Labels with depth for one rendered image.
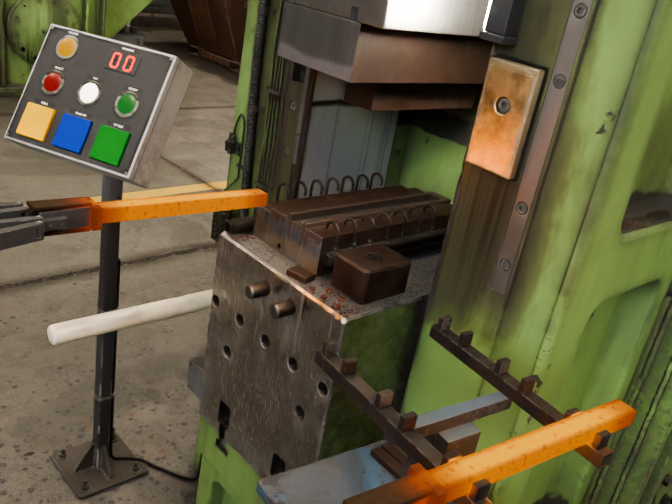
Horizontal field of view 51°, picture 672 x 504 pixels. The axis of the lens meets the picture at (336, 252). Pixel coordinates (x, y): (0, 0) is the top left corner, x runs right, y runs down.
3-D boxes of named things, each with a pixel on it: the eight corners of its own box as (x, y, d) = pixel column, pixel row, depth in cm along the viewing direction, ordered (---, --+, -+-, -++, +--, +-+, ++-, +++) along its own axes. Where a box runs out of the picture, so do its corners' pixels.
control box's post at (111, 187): (96, 472, 200) (112, 96, 157) (90, 464, 202) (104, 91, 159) (108, 468, 202) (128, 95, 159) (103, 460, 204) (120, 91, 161)
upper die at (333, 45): (350, 83, 115) (360, 23, 111) (276, 55, 128) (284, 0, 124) (500, 84, 142) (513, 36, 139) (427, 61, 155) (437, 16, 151)
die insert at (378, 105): (370, 111, 126) (377, 78, 124) (342, 100, 131) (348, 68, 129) (472, 108, 146) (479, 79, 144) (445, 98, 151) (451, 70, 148)
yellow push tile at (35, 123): (41, 141, 152) (54, 109, 152) (14, 132, 154) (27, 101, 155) (47, 144, 153) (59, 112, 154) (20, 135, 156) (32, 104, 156)
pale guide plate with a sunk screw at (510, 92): (507, 180, 110) (538, 70, 103) (463, 161, 115) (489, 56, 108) (515, 178, 111) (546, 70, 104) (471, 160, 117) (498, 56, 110)
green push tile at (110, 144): (116, 165, 146) (129, 132, 146) (87, 156, 148) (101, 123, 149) (121, 168, 147) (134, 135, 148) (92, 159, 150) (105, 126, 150)
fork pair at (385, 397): (402, 432, 81) (405, 419, 81) (373, 404, 85) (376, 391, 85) (532, 391, 94) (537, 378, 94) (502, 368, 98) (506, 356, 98)
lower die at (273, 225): (316, 276, 129) (323, 233, 126) (252, 233, 142) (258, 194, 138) (458, 243, 157) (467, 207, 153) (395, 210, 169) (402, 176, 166)
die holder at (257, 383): (303, 523, 134) (344, 320, 116) (197, 412, 158) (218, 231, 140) (480, 429, 170) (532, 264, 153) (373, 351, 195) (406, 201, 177)
